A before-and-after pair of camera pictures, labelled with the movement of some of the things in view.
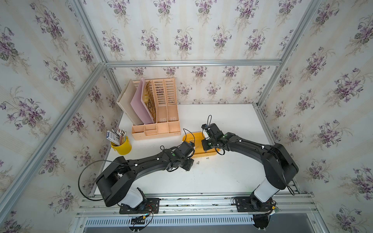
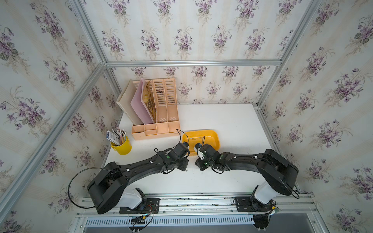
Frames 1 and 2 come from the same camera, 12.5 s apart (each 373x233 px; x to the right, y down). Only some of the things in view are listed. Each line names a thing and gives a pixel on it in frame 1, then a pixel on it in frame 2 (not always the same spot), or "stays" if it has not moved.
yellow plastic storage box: (196, 137) stays
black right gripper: (204, 146) -> (197, 162)
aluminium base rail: (197, 213) stays
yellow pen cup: (123, 149) stays
